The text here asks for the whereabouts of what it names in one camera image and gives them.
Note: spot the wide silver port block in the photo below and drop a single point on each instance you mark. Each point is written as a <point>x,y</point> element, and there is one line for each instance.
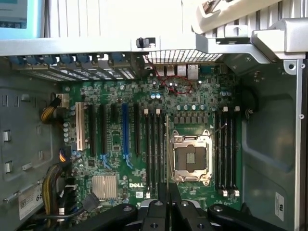
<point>182,71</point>

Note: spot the long black expansion slot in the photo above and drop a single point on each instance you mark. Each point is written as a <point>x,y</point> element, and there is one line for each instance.
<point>92,130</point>
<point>136,130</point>
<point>103,130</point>

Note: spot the blue expansion slot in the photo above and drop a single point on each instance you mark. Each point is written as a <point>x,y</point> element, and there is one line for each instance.
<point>125,130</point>

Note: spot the black main power plug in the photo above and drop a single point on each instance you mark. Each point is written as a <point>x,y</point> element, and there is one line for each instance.
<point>72,197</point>

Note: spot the white case sticker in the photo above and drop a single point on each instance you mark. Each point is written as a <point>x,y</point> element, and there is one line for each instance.
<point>279,207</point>

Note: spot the black case latch knob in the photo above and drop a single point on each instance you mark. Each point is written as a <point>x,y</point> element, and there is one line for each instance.
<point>140,42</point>

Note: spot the light blue framed screen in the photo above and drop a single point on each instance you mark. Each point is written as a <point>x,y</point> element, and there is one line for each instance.
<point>14,31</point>

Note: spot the grey metal PC case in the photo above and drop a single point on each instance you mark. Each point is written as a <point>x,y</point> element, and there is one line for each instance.
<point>264,144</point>

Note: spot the RAM slot black latches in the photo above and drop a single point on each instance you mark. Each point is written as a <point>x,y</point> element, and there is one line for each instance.
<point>163,149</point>
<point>153,149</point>
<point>230,154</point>
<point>217,154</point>

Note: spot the white expansion slot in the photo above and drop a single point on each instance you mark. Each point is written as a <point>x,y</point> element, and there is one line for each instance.
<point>80,125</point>

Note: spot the silver CPU socket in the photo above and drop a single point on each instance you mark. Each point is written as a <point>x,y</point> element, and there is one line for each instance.
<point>192,156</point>

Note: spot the short black expansion slot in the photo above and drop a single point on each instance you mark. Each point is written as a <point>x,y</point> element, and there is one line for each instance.
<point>114,113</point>

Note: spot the blue card retention clip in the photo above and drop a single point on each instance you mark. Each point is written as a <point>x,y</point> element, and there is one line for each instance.
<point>16,60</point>
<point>49,59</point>
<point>83,59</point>
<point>117,59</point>
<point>66,59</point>
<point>30,60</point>

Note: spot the thin silver locking lever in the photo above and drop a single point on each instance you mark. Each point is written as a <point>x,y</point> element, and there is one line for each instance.
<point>220,128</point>

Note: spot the silver USB port stack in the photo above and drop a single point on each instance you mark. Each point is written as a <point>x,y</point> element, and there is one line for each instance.
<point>160,70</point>
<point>170,70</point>

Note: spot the white corner bracket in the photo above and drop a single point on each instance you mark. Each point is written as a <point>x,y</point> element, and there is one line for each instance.
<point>276,36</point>

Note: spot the silver finned chipset heatsink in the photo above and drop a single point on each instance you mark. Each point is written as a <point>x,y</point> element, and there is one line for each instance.
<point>104,187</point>

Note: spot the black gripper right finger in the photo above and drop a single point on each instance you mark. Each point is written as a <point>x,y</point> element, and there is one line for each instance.
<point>183,216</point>

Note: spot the green Dell motherboard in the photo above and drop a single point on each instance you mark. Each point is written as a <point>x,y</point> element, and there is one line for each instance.
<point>134,96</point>

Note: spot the silver ethernet port block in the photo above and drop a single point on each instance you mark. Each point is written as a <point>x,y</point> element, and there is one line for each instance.
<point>193,71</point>

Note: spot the white power plug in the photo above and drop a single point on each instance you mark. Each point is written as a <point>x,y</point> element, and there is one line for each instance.
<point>64,99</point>

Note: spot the light blue slot clip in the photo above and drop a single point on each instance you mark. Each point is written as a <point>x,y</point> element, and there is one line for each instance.
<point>104,159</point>
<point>127,160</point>

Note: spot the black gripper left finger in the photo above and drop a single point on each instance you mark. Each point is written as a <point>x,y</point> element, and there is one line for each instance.
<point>156,216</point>

